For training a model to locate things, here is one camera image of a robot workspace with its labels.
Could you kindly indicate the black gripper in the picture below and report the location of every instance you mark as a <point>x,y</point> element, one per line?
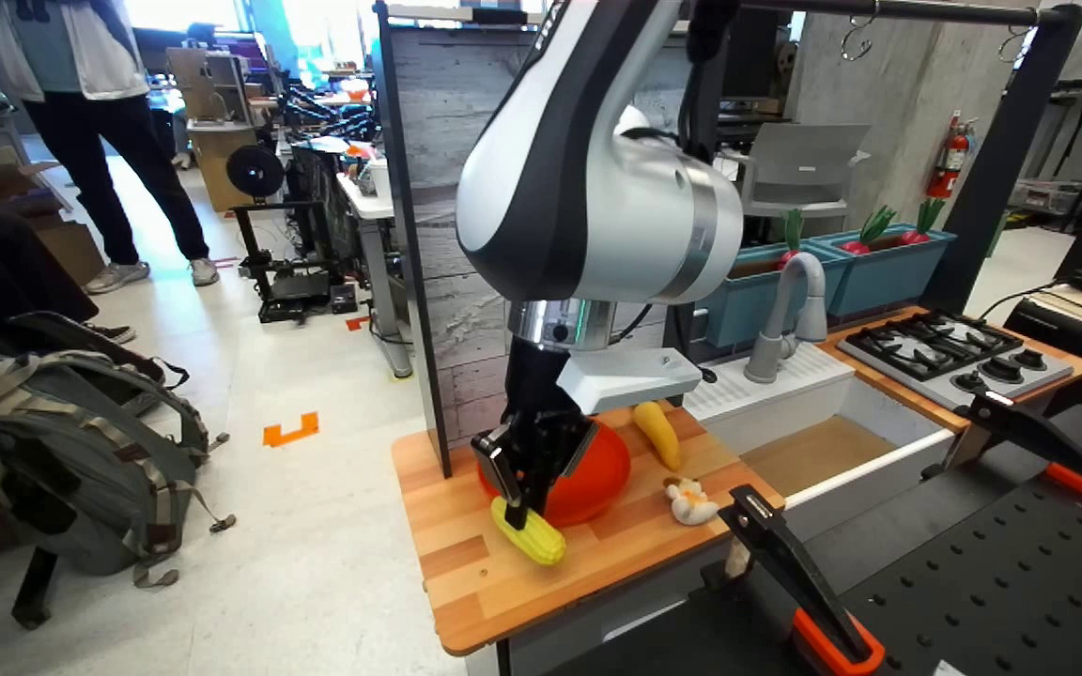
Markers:
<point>547,408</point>

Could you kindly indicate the yellow toy corn cob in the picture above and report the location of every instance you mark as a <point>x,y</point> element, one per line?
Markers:
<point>532,535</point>

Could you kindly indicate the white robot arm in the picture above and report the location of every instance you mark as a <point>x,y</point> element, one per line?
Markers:
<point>618,210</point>

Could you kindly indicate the white plush toy animal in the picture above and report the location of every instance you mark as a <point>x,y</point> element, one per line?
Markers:
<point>693,503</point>

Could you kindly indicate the grey patterned backdrop panel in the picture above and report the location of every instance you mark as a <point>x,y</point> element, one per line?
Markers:
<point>467,248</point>

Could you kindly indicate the orange floor marker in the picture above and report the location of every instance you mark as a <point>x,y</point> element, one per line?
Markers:
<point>292,432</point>

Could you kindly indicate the grey table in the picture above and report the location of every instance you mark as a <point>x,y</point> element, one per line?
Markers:
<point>376,248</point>

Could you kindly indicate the blue storage bin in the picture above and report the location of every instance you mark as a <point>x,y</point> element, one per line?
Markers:
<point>740,318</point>
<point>892,270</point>

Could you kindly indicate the white sink basin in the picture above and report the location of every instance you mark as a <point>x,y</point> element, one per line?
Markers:
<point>818,452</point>

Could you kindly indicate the grey toy faucet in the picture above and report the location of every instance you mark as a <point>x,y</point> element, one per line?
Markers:
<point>804,284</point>

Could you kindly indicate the black 3D printer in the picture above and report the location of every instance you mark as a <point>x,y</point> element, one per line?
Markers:
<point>281,225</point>

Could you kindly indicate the grey toy stove top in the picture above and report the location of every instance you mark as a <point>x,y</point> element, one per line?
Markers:
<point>942,355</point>

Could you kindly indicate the grey backpack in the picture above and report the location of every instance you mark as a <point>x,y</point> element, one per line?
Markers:
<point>64,452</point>

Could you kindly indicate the red fire extinguisher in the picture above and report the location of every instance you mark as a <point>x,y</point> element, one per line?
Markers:
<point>948,155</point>

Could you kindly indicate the black bag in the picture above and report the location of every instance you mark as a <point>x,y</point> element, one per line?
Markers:
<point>3,268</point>

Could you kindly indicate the standing person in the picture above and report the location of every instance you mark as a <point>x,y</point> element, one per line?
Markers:
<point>93,114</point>

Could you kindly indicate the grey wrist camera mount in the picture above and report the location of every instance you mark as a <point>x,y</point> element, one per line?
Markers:
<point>633,375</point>

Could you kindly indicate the black metal frame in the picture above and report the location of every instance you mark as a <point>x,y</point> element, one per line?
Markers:
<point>1006,151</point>

